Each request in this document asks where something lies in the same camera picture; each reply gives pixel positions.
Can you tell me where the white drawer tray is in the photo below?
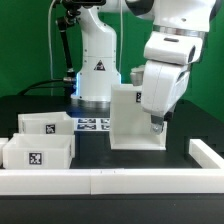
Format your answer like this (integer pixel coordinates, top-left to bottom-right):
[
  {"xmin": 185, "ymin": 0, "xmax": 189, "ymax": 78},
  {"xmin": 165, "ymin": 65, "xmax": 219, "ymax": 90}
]
[
  {"xmin": 3, "ymin": 133, "xmax": 75, "ymax": 169},
  {"xmin": 18, "ymin": 112, "xmax": 74, "ymax": 135}
]

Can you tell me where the white barrier rail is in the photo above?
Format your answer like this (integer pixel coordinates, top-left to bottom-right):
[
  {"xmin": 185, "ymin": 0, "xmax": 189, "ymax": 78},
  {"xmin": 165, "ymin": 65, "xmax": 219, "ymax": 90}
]
[
  {"xmin": 189, "ymin": 139, "xmax": 224, "ymax": 170},
  {"xmin": 0, "ymin": 169, "xmax": 224, "ymax": 196}
]

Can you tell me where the white right barrier rail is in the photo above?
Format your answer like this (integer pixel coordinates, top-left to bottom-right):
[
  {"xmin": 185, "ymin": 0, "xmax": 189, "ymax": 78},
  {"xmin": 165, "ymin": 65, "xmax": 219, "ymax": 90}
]
[{"xmin": 189, "ymin": 139, "xmax": 224, "ymax": 170}]

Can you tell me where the white cable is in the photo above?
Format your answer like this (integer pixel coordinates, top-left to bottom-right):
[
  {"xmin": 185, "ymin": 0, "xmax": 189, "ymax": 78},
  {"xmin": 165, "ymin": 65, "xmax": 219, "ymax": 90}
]
[{"xmin": 47, "ymin": 0, "xmax": 59, "ymax": 82}]

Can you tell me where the white left barrier block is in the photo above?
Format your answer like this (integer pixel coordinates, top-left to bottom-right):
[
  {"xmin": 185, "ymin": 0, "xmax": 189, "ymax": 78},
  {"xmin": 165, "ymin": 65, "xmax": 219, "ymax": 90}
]
[{"xmin": 0, "ymin": 138, "xmax": 9, "ymax": 168}]

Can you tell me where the printed marker sheet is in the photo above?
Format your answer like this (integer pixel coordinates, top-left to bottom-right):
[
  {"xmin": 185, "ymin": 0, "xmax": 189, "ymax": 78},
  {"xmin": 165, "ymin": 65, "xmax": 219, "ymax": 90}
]
[{"xmin": 73, "ymin": 118, "xmax": 110, "ymax": 131}]

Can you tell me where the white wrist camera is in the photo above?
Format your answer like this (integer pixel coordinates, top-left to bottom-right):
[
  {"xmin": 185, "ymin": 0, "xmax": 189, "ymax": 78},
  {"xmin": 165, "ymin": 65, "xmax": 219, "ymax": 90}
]
[{"xmin": 144, "ymin": 31, "xmax": 203, "ymax": 65}]

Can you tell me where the black cable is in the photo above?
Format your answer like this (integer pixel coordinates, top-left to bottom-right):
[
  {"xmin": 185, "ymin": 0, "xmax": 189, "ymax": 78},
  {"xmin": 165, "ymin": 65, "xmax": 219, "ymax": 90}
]
[{"xmin": 17, "ymin": 78, "xmax": 75, "ymax": 96}]

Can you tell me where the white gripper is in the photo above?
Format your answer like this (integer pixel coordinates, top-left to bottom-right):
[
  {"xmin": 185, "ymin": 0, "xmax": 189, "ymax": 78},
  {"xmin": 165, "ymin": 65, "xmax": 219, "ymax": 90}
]
[{"xmin": 141, "ymin": 60, "xmax": 190, "ymax": 135}]

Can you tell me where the white front drawer tray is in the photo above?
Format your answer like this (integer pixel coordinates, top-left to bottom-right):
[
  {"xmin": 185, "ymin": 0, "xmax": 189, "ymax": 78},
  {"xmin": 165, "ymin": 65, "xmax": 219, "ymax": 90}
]
[{"xmin": 3, "ymin": 133, "xmax": 75, "ymax": 169}]

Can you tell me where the white drawer cabinet box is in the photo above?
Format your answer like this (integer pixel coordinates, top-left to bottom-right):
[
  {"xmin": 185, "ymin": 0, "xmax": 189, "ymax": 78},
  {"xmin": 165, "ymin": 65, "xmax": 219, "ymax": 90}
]
[{"xmin": 109, "ymin": 84, "xmax": 167, "ymax": 150}]

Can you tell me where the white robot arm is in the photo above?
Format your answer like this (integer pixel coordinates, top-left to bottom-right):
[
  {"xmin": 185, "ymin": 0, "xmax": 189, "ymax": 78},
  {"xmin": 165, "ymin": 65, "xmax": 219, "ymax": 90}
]
[{"xmin": 62, "ymin": 0, "xmax": 221, "ymax": 134}]

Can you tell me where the white front barrier rail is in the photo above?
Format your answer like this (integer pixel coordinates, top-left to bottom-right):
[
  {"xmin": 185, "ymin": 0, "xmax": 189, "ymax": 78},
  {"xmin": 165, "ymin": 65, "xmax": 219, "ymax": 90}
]
[{"xmin": 0, "ymin": 169, "xmax": 224, "ymax": 196}]

